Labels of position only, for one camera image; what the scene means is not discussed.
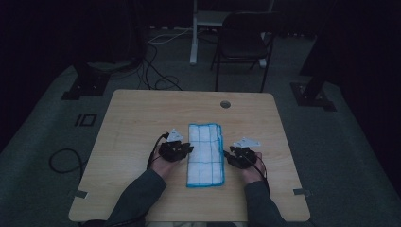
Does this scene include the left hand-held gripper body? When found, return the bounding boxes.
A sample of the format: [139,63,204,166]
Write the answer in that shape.
[158,128,187,164]

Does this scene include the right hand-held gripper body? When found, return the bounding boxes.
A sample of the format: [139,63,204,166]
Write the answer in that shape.
[232,136,262,170]

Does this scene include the white cloth with blue trim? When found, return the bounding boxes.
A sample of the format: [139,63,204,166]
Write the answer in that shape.
[185,122,226,188]

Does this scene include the person's left hand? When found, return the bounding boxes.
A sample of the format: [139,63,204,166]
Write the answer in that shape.
[150,153,179,180]

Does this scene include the person's right hand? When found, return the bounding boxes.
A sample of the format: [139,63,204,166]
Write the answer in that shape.
[241,152,266,185]

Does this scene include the black stand with square base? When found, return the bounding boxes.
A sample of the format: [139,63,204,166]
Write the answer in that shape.
[61,61,112,101]
[289,0,344,113]

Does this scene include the grey round stand base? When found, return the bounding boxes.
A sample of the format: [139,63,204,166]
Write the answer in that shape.
[86,60,140,73]

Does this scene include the black folding chair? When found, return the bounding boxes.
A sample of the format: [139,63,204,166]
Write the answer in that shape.
[210,11,286,94]

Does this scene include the left hand-held gripper black cable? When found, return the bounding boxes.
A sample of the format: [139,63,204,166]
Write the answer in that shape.
[146,132,170,170]

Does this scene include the hand-held gripper black cable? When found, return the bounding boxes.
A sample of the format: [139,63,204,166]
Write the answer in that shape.
[146,132,170,170]
[248,156,271,197]

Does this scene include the right hand-held gripper black cable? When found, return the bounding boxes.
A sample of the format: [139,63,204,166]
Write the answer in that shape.
[248,156,271,197]

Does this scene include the tangled black floor cables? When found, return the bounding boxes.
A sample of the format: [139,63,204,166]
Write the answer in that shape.
[136,43,184,92]

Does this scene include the white desk frame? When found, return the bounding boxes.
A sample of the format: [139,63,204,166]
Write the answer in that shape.
[189,0,276,68]

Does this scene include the white floor cable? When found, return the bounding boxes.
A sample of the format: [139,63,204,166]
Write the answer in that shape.
[147,27,194,44]

